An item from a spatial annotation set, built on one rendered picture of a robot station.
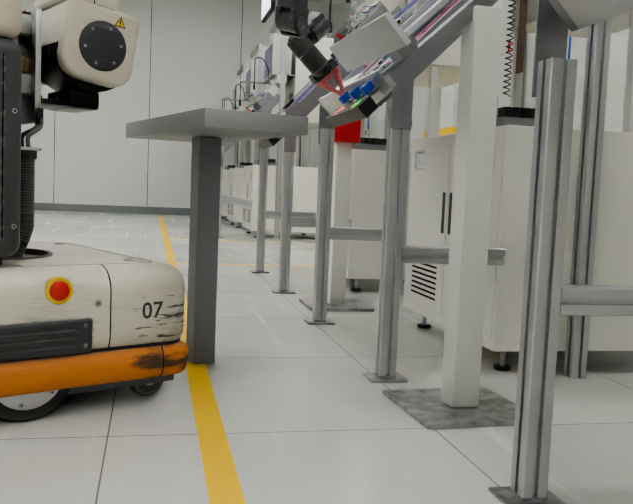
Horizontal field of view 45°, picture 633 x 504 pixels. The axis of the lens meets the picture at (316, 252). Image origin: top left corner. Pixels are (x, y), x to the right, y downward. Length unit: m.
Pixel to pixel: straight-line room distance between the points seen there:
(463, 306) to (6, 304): 0.87
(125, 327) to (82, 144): 9.11
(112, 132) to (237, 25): 2.22
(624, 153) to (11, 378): 1.51
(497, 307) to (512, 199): 0.27
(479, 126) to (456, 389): 0.53
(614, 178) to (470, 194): 0.60
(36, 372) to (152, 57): 9.33
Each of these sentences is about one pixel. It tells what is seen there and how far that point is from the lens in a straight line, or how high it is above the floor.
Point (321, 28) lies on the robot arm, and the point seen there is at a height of 0.88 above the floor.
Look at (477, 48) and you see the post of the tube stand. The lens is 1.58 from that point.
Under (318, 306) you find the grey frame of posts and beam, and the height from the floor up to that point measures 0.06.
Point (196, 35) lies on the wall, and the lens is 10.73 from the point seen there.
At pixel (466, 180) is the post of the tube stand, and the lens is 1.55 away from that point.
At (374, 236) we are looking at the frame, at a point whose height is 0.29.
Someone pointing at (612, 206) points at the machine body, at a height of 0.43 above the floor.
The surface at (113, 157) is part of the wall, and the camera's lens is 10.55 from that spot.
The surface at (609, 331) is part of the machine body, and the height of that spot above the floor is 0.11.
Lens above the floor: 0.45
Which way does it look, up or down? 5 degrees down
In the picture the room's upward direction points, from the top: 2 degrees clockwise
